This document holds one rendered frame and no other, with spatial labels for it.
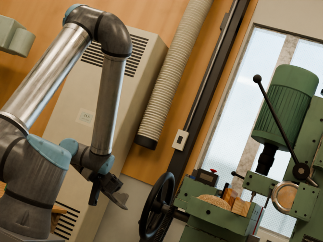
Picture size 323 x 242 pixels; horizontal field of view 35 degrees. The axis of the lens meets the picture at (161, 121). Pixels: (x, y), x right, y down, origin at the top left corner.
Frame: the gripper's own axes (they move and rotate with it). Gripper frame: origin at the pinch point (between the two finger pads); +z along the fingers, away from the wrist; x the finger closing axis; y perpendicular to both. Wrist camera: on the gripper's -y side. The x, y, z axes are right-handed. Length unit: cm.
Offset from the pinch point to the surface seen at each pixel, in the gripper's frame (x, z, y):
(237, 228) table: -41, 44, 29
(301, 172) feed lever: -26, 47, 57
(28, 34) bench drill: 88, -158, 23
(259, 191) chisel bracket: -13, 39, 43
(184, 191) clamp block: -17.7, 18.4, 24.2
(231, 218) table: -41, 41, 30
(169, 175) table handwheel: -14.1, 9.0, 24.6
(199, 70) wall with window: 122, -57, 82
